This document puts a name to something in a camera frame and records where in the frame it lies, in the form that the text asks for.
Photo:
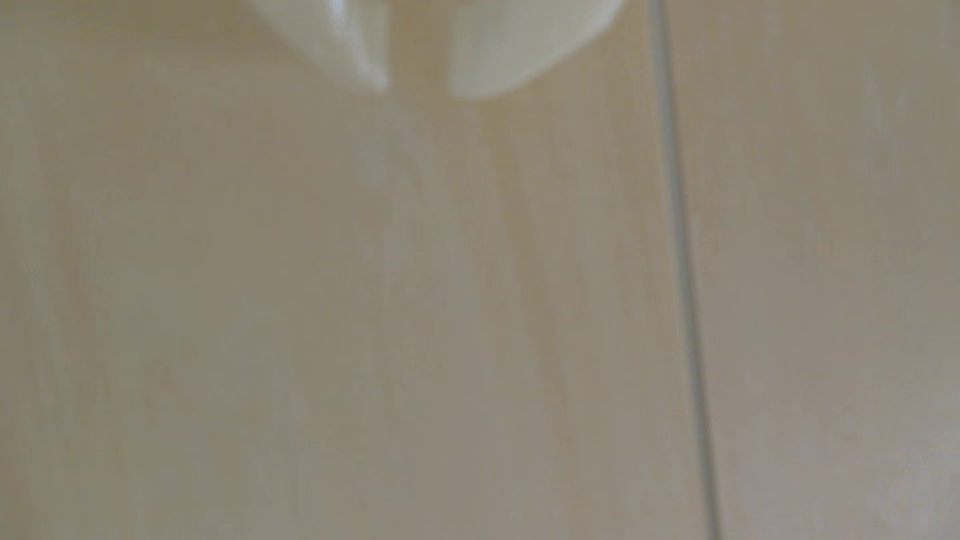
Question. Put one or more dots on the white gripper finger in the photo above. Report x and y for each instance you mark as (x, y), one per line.
(330, 30)
(517, 37)

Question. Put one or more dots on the light plywood sheet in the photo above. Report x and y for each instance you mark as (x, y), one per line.
(300, 300)
(825, 300)

